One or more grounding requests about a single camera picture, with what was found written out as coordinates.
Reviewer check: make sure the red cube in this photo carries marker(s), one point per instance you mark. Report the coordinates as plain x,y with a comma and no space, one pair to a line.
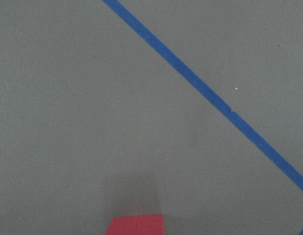
136,225

